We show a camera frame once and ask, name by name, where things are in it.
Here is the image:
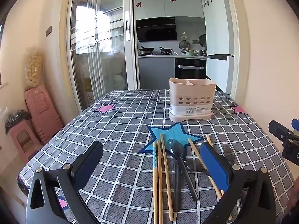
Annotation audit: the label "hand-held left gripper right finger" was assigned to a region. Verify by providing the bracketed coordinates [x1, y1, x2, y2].
[200, 142, 277, 224]

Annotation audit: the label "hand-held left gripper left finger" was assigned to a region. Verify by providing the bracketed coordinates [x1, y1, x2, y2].
[26, 141, 104, 224]

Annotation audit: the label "blue patterned bamboo chopstick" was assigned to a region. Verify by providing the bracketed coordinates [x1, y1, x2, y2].
[153, 142, 159, 224]

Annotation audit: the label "beige plastic utensil holder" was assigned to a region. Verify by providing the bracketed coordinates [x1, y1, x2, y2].
[169, 77, 216, 122]

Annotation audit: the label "person's right forearm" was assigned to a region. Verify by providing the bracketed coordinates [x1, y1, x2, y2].
[290, 176, 299, 215]

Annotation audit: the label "grey checked star tablecloth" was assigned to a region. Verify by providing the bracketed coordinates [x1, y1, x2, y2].
[17, 89, 296, 224]

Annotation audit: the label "stack of pink stools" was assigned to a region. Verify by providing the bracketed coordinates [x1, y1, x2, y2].
[24, 85, 63, 144]

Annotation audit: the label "single pink plastic stool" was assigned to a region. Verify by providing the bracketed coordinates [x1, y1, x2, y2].
[8, 121, 41, 165]

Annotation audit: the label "black plastic bag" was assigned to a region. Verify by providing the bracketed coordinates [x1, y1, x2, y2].
[5, 109, 31, 134]

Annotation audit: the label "black built-in oven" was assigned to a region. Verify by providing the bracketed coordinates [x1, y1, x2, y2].
[174, 58, 207, 80]

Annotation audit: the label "grey kitchen base cabinet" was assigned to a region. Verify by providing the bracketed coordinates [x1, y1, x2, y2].
[137, 55, 175, 90]

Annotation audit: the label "clear bag of puffed snacks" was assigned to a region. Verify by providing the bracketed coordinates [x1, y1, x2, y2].
[24, 51, 45, 88]

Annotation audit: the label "sliding glass door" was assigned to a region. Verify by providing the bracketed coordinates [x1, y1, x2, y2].
[68, 0, 137, 112]

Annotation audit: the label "white refrigerator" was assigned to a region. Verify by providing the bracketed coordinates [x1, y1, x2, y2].
[200, 0, 237, 95]

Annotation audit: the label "black frying pan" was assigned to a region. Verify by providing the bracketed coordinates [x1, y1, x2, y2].
[159, 47, 178, 55]

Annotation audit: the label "black range hood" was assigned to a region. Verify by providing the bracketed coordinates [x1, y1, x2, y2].
[136, 17, 177, 43]

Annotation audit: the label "white door handle plate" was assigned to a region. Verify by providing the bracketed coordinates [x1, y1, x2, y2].
[125, 11, 130, 41]

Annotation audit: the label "white wall cabinets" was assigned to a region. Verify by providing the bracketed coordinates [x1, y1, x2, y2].
[135, 0, 204, 20]

